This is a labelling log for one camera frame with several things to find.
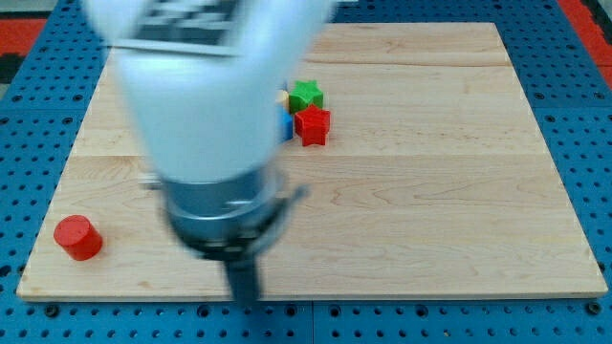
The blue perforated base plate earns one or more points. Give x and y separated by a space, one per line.
45 104

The blue cube block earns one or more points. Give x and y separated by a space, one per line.
286 125

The grey metal end effector mount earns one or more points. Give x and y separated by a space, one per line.
231 220

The wooden board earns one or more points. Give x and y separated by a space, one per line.
435 183

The red cylinder block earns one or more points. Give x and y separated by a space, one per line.
78 237

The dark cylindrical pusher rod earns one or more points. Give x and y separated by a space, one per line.
243 278

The light wooden block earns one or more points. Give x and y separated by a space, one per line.
283 99

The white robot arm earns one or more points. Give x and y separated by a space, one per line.
200 79

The red star block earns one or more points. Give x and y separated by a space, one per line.
313 124

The green star block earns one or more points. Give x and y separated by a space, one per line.
305 93

